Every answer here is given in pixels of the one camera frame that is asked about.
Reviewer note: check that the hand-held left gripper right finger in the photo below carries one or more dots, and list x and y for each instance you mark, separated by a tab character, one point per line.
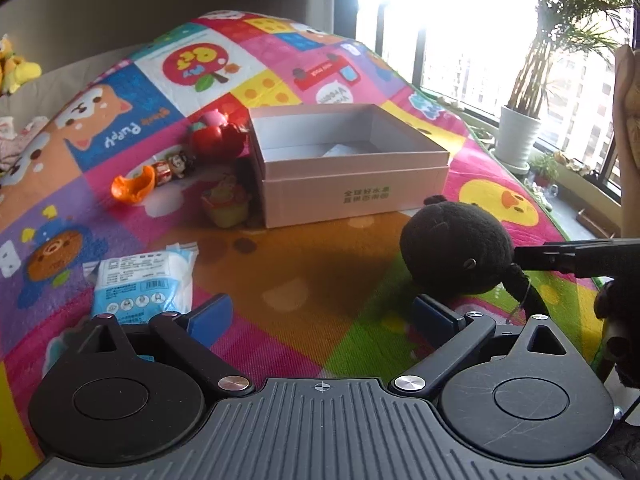
434	320

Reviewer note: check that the dark red toy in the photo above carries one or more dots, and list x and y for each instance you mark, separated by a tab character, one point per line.
234	141

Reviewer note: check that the black window frame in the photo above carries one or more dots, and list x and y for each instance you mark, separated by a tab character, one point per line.
378	15

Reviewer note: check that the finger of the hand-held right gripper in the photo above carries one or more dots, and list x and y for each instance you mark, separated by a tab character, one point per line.
575	259

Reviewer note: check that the potted palm plant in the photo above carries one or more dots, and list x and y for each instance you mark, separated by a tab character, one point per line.
520	132

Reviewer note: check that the colourful printed play mat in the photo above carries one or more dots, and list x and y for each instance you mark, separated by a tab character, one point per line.
310	270

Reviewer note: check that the pile of light cloth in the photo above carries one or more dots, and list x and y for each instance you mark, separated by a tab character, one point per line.
15	142

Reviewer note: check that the yellow plush toy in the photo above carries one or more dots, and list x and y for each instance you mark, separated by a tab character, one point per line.
15	67

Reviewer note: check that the pink cardboard box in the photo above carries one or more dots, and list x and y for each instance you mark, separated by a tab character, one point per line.
350	185

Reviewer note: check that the orange plastic toy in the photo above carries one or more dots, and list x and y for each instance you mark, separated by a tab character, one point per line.
132	186

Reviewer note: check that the blue tissue packet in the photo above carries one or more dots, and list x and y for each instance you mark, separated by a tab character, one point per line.
142	280

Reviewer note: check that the beige wooden sculpture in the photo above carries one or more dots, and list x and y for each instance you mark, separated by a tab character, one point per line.
627	150

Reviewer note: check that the red pumpkin toy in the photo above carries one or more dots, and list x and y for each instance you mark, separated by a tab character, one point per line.
207	141

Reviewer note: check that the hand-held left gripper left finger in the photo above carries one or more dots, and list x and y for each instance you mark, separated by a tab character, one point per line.
210	317

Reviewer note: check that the black plush toy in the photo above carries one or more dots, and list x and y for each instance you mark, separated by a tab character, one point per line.
455	245

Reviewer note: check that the small potted plant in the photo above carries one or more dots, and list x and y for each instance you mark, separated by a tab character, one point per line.
544	167

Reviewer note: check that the small figure toy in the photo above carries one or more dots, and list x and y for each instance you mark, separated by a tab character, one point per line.
172	166

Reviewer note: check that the yellow-green cup toy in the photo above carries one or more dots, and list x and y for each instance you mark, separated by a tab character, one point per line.
226	207

